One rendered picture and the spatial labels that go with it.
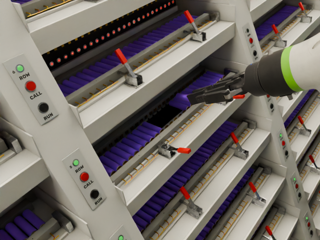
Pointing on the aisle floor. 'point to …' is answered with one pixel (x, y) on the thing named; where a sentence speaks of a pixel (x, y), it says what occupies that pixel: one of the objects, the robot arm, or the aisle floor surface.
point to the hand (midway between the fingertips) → (201, 95)
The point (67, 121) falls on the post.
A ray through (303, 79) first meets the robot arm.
